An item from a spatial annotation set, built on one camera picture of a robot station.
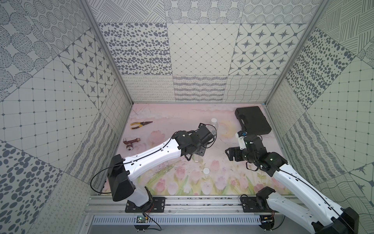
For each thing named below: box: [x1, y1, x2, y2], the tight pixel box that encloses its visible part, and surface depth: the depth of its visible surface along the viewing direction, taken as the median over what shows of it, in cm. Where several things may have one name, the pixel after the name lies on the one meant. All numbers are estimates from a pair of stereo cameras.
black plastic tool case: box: [234, 106, 272, 136], surface depth 108 cm
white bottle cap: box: [202, 167, 210, 175], surface depth 87 cm
